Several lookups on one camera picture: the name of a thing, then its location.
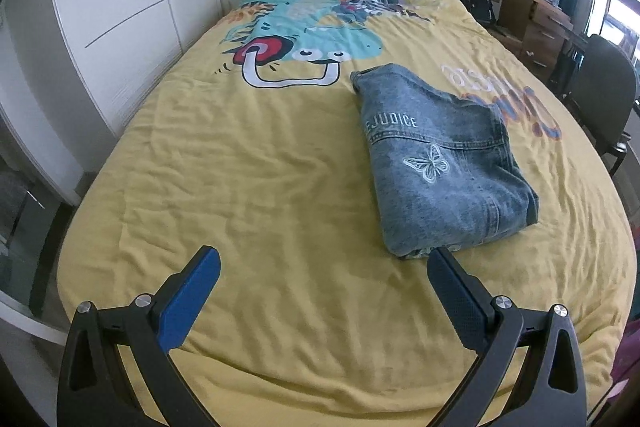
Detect dark office chair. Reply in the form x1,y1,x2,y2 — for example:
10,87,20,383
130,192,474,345
560,34,640,178

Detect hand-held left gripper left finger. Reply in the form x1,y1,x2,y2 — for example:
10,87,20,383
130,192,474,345
56,245,222,427

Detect blue denim jeans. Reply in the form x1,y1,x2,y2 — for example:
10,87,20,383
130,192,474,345
350,64,541,261

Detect wooden drawer cabinet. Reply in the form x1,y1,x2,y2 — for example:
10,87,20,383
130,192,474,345
495,0,576,70

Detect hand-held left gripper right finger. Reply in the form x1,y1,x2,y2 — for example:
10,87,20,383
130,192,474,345
426,247,587,427

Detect white wardrobe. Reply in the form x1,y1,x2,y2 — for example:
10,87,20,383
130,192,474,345
0,0,226,142

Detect window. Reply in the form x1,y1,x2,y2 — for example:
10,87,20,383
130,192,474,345
595,0,640,72

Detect bed with yellow cartoon cover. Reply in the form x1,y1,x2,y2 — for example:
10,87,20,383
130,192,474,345
57,0,636,427

